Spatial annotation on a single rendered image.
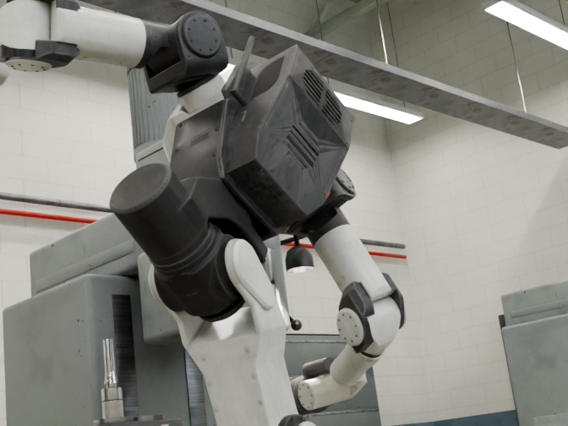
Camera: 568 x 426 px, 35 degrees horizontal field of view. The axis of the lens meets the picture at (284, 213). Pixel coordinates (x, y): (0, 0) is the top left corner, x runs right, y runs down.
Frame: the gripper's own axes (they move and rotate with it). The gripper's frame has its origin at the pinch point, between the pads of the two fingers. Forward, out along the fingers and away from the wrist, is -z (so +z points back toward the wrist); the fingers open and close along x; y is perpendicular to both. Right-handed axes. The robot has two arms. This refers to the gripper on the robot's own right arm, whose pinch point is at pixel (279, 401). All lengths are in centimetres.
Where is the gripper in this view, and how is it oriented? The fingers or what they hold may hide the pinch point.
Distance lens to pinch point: 221.5
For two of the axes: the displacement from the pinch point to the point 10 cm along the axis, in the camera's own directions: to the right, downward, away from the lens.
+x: -8.7, -0.3, -5.0
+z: 4.9, -3.0, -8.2
